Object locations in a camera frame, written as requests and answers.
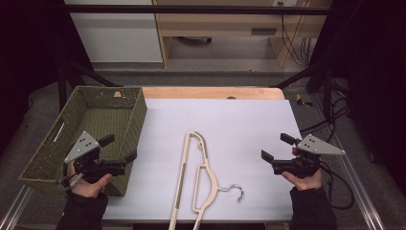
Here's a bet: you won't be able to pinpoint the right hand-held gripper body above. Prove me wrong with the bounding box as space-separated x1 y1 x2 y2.
272 133 347 179

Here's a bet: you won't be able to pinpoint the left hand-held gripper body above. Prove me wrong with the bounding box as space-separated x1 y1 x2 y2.
63 130 128 185

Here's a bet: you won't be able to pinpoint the beige clothes hanger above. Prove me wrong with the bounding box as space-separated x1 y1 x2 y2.
168 130 245 230

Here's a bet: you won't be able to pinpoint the person's right hand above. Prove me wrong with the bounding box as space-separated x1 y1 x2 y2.
281 169 324 192

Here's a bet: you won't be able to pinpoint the person's left hand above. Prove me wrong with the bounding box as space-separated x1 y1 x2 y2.
67 159 114 199

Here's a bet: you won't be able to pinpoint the green woven basket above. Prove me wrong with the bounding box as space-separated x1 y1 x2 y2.
18 85 148 197

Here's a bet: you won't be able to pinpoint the yellow and black tool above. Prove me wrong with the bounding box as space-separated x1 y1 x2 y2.
295 93 314 108

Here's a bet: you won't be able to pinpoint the white table sheet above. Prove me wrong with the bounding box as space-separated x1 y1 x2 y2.
102 98 303 222

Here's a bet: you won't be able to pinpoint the black metal stand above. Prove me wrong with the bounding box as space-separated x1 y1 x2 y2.
56 57 124 109
274 60 334 123

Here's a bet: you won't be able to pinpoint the black curtain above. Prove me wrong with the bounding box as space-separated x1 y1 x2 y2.
0 0 94 154
310 0 406 193

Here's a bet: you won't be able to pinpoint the white cabinet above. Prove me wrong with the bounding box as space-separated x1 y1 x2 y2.
63 0 164 64

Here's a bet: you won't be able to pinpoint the light wooden desk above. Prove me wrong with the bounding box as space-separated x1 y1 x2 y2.
152 0 333 69

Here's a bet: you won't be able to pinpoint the black horizontal bar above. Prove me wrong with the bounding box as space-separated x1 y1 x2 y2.
61 4 331 16

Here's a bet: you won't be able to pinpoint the black floor cables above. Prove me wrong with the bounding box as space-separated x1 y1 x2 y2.
300 95 352 135

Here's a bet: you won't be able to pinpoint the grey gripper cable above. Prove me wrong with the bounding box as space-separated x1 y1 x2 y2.
56 162 84 193

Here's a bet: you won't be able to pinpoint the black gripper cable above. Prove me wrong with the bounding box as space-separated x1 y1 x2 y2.
319 161 356 211

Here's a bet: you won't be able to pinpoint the aluminium rail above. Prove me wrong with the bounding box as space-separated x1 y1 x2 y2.
312 95 386 230
0 186 33 230

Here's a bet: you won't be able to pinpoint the black hanging cables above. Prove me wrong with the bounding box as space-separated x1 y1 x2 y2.
280 1 312 67

